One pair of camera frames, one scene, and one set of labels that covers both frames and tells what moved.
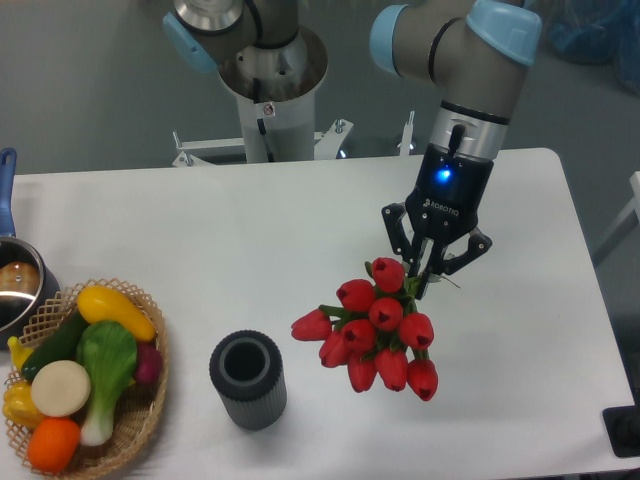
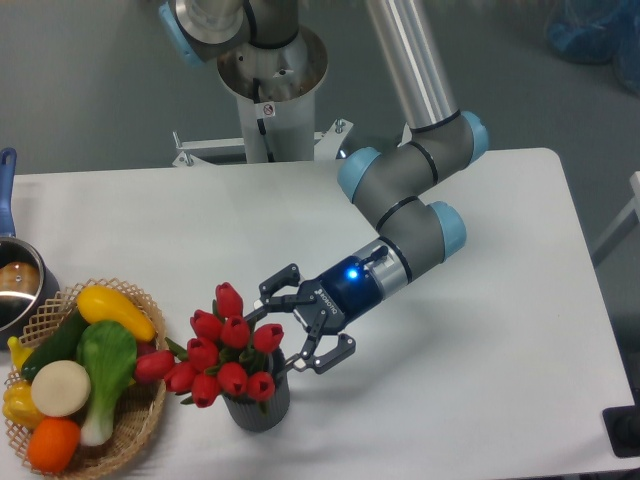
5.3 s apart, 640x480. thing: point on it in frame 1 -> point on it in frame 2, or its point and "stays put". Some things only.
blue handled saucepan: [28, 285] stays put
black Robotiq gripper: [445, 203] -> [345, 293]
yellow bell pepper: [20, 406] stays put
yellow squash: [99, 303] stays put
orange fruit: [53, 442] stays put
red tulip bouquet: [373, 331] -> [222, 354]
